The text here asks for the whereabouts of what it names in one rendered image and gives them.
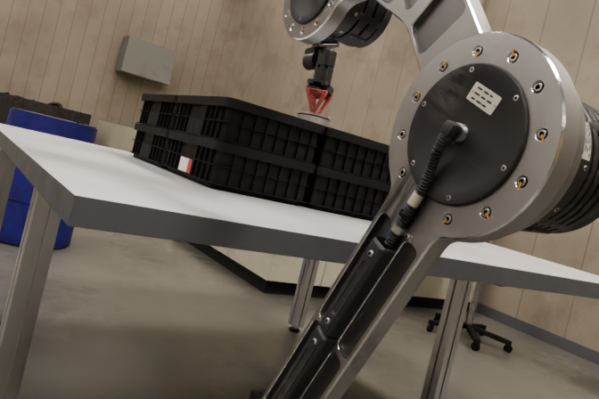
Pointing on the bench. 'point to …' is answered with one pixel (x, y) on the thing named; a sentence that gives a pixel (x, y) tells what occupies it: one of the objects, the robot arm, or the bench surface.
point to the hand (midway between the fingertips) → (315, 112)
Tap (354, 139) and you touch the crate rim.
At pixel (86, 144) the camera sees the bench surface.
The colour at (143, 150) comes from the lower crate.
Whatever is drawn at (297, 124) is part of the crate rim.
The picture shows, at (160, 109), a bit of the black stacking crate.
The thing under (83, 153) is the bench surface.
